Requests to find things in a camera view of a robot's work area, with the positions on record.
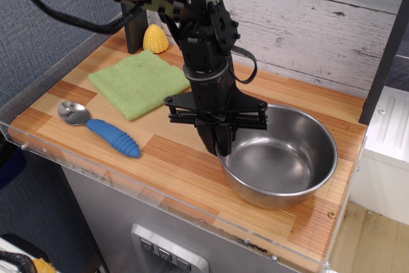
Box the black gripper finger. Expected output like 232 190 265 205
215 124 238 157
195 122 217 155

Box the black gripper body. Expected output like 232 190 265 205
164 61 268 130

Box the stainless steel bowl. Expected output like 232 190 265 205
216 104 338 209

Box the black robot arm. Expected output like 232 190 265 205
115 0 267 156

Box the green microfiber cloth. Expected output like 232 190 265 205
89 50 190 121

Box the yellow toy corn cob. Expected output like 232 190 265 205
143 24 169 54

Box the silver toy fridge cabinet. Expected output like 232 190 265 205
60 166 307 273

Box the silver dispenser button panel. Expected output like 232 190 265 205
130 223 210 272

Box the white ribbed box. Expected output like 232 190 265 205
350 86 408 224

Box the clear acrylic table guard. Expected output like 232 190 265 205
8 31 373 272

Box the yellow object bottom left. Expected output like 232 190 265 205
32 258 57 273

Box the dark vertical post left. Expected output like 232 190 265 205
121 4 148 54

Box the dark vertical post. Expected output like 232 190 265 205
121 4 148 54
359 0 408 125

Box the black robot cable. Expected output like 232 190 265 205
0 0 143 35

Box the blue handled metal spoon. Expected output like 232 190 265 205
58 101 141 158

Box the dark vertical post right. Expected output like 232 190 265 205
359 0 408 125

